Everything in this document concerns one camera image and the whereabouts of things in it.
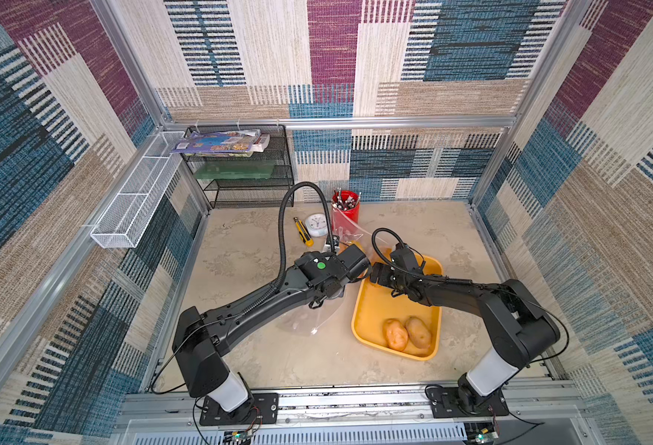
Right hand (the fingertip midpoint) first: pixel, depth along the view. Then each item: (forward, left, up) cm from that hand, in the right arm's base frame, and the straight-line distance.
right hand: (382, 276), depth 96 cm
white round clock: (+24, +24, 0) cm, 33 cm away
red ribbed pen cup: (+20, +12, +13) cm, 27 cm away
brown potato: (-20, -7, +3) cm, 22 cm away
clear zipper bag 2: (-16, +25, +1) cm, 30 cm away
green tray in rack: (+31, +56, +22) cm, 68 cm away
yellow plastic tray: (-10, +4, 0) cm, 11 cm away
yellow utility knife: (+20, +28, 0) cm, 34 cm away
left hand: (-10, +18, +16) cm, 26 cm away
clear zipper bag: (+16, +12, +6) cm, 21 cm away
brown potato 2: (-21, -1, +3) cm, 21 cm away
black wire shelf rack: (+39, +44, +10) cm, 60 cm away
